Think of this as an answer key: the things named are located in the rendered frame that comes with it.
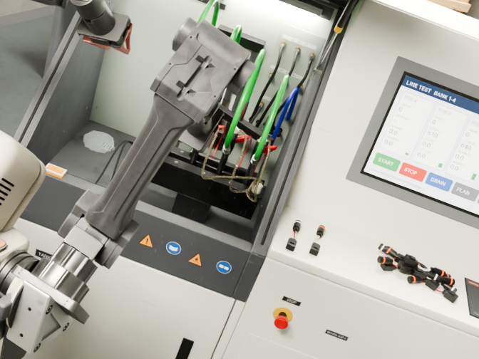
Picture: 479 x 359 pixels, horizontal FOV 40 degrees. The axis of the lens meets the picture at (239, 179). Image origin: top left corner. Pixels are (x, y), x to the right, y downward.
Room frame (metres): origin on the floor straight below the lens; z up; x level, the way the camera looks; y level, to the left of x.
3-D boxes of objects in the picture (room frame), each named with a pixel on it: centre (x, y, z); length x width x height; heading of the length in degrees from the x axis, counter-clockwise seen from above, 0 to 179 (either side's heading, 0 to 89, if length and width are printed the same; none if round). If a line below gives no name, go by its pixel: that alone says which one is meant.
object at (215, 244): (1.37, 0.22, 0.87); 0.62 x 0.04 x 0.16; 90
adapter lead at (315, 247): (1.45, -0.25, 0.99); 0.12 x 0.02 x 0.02; 175
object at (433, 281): (1.46, -0.52, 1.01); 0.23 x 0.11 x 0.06; 90
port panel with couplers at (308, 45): (1.87, -0.02, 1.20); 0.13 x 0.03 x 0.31; 90
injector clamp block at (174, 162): (1.61, 0.10, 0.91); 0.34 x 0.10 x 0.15; 90
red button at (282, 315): (1.33, -0.23, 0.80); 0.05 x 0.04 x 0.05; 90
